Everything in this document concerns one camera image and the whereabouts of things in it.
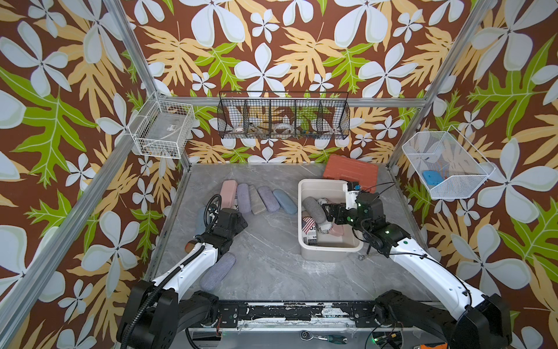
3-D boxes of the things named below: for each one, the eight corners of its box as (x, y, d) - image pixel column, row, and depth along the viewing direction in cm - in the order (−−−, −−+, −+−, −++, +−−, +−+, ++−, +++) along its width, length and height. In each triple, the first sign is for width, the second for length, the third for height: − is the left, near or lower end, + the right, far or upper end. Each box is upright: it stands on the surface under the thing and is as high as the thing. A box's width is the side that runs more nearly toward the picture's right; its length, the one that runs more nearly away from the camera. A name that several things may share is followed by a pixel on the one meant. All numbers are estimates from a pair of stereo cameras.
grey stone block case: (253, 215, 101) (253, 212, 99) (243, 191, 110) (242, 187, 108) (266, 211, 103) (266, 207, 101) (255, 187, 112) (255, 183, 110)
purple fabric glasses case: (269, 213, 102) (269, 210, 100) (256, 191, 110) (256, 188, 108) (279, 209, 104) (279, 205, 101) (266, 188, 112) (266, 184, 110)
